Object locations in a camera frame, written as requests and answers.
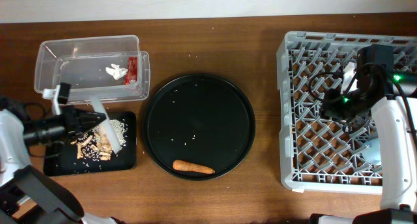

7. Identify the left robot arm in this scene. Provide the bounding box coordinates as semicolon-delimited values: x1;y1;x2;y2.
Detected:
1;96;119;223

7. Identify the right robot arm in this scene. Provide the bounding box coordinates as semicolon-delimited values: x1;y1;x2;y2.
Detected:
312;44;416;223

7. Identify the clear plastic bin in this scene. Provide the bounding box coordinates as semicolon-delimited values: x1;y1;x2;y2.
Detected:
34;35;151;104

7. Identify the black rectangular tray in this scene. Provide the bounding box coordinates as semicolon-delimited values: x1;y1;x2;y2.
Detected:
43;111;137;176

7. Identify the light blue cup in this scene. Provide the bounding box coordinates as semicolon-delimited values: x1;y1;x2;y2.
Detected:
362;138;382;166

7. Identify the orange carrot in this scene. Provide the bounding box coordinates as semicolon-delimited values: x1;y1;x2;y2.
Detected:
173;160;215;175

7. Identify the round black serving tray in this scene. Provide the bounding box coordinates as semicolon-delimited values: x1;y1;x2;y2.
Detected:
141;74;255;181

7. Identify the grey round plate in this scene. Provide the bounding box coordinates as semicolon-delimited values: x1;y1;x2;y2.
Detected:
89;95;121;154

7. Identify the red snack wrapper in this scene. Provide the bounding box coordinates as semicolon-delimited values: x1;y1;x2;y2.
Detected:
124;57;138;85

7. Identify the peanut shells pile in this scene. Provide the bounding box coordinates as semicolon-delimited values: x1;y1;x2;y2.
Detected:
70;126;113;161

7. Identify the rice grains pile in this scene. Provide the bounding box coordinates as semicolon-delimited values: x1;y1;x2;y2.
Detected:
72;120;127;167

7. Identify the white tissue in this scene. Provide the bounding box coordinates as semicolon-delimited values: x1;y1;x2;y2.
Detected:
105;64;128;80

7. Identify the grey dishwasher rack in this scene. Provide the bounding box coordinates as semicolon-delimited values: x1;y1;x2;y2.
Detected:
276;31;416;195

